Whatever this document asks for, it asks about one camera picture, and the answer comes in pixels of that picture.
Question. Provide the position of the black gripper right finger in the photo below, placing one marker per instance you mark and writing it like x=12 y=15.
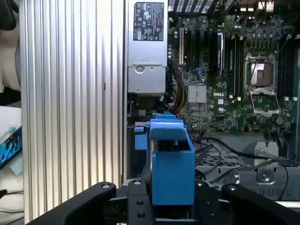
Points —
x=257 y=204

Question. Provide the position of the smartphone with blue screen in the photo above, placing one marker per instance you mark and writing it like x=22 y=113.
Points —
x=9 y=150

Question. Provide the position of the white expansion slot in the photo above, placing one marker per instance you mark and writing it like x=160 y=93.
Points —
x=181 y=47

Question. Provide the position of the silver power supply box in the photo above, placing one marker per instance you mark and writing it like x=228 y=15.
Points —
x=147 y=77

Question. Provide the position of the CPU socket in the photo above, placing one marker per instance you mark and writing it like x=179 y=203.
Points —
x=260 y=70

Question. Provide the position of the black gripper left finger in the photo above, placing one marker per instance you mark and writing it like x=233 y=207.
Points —
x=84 y=201

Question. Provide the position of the black RAM slot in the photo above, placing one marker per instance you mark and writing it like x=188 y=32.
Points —
x=230 y=70
x=285 y=70
x=293 y=70
x=239 y=70

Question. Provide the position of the open black PC case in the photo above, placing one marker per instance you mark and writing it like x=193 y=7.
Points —
x=290 y=185

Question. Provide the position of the metal socket cover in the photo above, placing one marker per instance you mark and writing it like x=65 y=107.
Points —
x=254 y=104

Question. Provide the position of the silver chipset heat sink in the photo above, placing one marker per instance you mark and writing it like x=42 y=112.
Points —
x=197 y=93

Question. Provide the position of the green motherboard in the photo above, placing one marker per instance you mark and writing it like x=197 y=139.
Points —
x=220 y=110

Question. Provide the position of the metal disk bay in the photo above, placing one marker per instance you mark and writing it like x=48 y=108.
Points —
x=264 y=178

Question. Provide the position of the hard disk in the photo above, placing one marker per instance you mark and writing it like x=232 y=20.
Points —
x=173 y=175

